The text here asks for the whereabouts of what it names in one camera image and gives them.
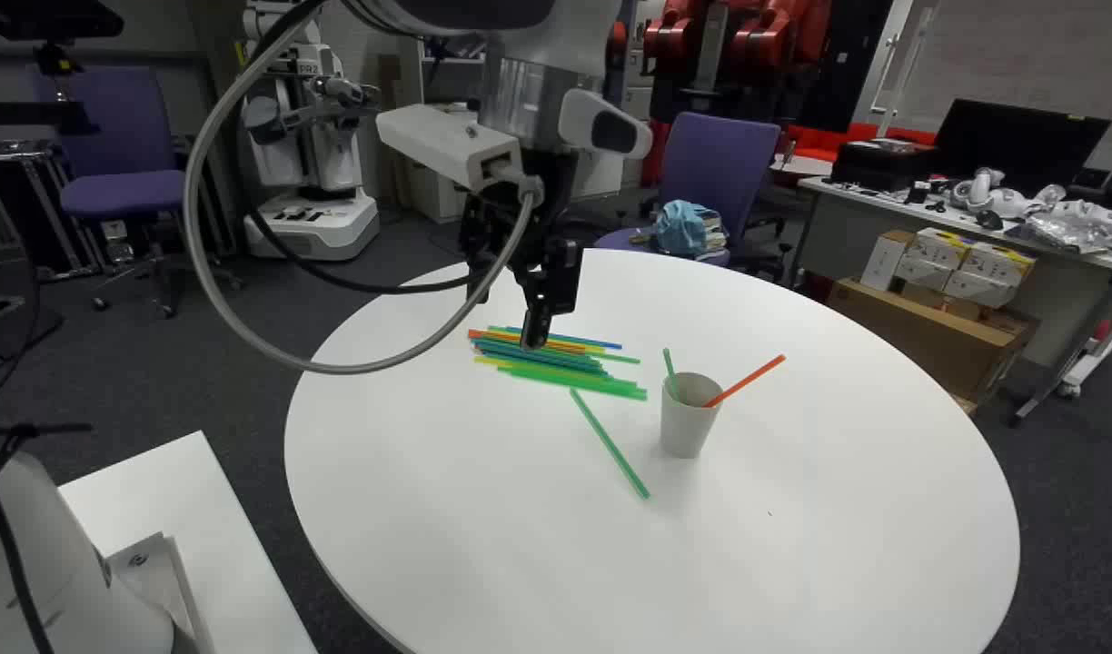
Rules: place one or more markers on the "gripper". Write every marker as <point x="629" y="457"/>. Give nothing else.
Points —
<point x="497" y="222"/>

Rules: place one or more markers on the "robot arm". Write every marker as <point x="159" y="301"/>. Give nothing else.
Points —
<point x="529" y="82"/>

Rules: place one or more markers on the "green straw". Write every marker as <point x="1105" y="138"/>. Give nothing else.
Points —
<point x="670" y="368"/>
<point x="610" y="445"/>

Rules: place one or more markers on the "orange straw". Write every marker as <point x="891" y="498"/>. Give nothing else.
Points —
<point x="747" y="379"/>

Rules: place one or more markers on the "heap of coloured straws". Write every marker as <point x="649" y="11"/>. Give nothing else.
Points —
<point x="556" y="361"/>

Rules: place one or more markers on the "blue cloth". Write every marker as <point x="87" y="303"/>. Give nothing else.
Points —
<point x="683" y="227"/>

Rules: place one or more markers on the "white paper cup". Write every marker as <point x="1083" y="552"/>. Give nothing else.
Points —
<point x="688" y="422"/>

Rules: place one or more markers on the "white mobile robot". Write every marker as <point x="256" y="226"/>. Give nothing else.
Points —
<point x="311" y="173"/>

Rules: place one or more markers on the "purple office chair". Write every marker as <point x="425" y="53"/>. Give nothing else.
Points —
<point x="120" y="163"/>
<point x="715" y="163"/>

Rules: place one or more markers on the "red robot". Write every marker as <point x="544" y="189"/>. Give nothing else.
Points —
<point x="747" y="54"/>

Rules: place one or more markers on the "black box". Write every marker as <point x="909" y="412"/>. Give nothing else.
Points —
<point x="883" y="163"/>

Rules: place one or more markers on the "brown cardboard box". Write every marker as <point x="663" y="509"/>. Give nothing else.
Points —
<point x="928" y="336"/>

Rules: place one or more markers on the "stack of white boxes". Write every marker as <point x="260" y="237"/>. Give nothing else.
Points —
<point x="965" y="263"/>

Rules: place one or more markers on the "white device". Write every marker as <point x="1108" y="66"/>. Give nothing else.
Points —
<point x="987" y="193"/>

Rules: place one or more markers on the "black flight case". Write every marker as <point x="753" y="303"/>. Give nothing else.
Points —
<point x="29" y="218"/>

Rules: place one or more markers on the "black monitor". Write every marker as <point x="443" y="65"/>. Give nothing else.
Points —
<point x="1019" y="141"/>

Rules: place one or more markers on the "grey desk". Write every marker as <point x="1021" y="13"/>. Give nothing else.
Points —
<point x="1056" y="291"/>

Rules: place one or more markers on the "clear plastic bag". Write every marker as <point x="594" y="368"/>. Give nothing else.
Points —
<point x="1078" y="227"/>

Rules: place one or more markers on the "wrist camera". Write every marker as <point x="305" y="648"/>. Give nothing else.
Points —
<point x="438" y="141"/>

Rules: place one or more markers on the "camera on mount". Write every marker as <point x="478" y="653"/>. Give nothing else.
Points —
<point x="47" y="20"/>

